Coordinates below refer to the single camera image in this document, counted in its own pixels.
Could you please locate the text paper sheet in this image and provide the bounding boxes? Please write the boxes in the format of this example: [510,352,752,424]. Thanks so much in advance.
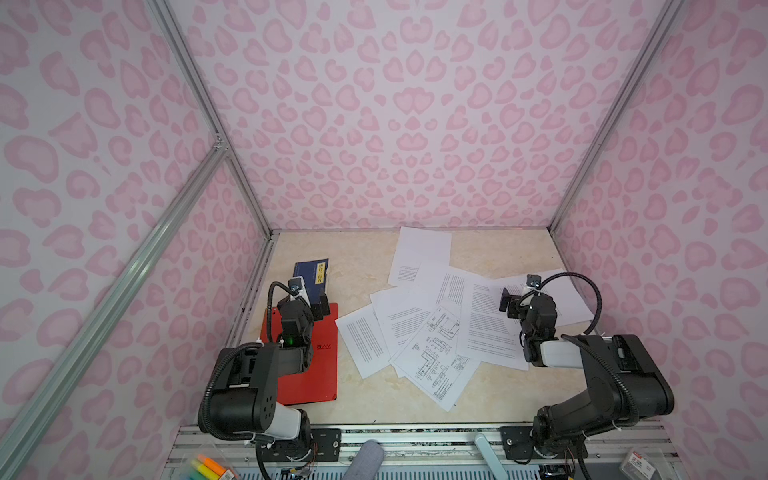
[370,287,435,357]

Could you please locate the technical drawing paper sheet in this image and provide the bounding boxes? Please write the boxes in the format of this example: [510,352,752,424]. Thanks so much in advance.
[392,307,481,412]

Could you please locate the large text sheet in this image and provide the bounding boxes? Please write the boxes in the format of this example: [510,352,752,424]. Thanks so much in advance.
[457,280,529,371]

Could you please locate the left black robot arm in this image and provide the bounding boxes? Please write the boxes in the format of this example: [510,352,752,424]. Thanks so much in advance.
[198,294,338,463]

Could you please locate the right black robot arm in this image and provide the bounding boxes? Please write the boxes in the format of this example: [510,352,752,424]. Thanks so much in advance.
[499,289,675,461]

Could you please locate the blue booklet yellow label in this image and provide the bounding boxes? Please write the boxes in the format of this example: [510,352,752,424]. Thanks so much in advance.
[293,258,329,300]

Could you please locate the top blank paper sheet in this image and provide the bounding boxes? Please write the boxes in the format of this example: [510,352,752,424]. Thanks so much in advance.
[388,227,452,287]

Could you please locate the highlighter pens box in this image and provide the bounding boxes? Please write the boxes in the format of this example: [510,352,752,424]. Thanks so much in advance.
[178,454,239,480]

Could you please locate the red white label box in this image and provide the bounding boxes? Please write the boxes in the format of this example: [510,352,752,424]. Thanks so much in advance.
[619,450,658,480]

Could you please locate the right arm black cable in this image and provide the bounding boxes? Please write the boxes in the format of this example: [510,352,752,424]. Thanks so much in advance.
[530,271,603,337]

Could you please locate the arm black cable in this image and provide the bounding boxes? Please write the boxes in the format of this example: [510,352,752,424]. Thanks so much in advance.
[530,271,603,337]
[265,280,295,344]

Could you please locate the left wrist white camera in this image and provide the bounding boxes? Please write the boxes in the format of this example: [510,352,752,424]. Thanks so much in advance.
[287,276,307,299]

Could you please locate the wrist white camera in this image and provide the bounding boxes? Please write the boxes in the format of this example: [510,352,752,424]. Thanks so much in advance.
[525,274,543,291]
[287,276,307,299]

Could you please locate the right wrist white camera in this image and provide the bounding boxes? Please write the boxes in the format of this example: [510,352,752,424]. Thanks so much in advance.
[525,274,543,291]

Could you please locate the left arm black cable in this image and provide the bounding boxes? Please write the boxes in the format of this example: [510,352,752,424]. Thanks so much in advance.
[265,280,295,344]

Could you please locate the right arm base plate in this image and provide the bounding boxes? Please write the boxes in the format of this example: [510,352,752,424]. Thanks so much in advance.
[499,424,589,463]

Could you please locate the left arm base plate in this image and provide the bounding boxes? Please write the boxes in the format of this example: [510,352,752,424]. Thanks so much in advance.
[256,427,342,463]

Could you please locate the light blue tool handle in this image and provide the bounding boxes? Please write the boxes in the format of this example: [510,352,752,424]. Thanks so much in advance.
[474,434,508,480]

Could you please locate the grey foam roller handle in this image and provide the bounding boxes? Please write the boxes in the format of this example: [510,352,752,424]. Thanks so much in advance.
[344,440,385,480]

